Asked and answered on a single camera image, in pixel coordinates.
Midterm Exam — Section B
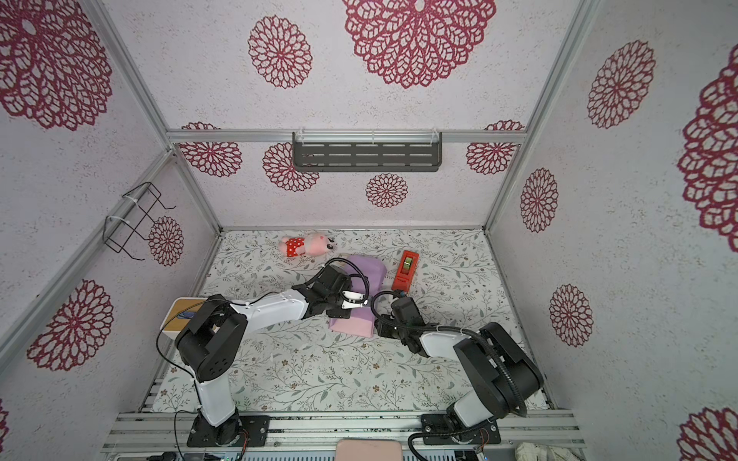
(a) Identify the black wire wall rack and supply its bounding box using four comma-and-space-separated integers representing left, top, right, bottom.
102, 182, 176, 261

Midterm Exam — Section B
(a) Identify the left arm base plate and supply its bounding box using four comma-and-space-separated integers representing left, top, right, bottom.
186, 414, 271, 448

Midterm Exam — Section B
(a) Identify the pink plush toy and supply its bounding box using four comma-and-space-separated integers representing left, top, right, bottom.
279, 234, 336, 257

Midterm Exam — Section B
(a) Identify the red tape dispenser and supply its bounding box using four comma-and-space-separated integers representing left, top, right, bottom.
391, 251, 420, 293

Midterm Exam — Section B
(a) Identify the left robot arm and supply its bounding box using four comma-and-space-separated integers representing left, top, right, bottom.
174, 257, 371, 446

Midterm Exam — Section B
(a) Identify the white cloth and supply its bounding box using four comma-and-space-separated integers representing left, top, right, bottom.
514, 442, 582, 461

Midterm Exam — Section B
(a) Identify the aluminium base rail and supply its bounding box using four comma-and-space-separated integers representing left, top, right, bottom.
100, 410, 587, 454

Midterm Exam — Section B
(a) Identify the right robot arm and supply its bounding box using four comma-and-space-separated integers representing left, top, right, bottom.
369, 290, 544, 460

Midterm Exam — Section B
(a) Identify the grey wall shelf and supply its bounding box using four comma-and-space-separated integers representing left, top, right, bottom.
292, 132, 443, 173

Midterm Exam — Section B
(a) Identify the pink wrapping paper sheet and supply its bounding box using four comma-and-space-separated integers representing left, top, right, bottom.
327, 254, 388, 339

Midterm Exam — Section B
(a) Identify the white tissue box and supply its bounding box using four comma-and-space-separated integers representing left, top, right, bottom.
161, 297, 207, 340

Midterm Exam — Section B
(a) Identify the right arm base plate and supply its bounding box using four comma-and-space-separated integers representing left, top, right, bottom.
420, 413, 502, 446

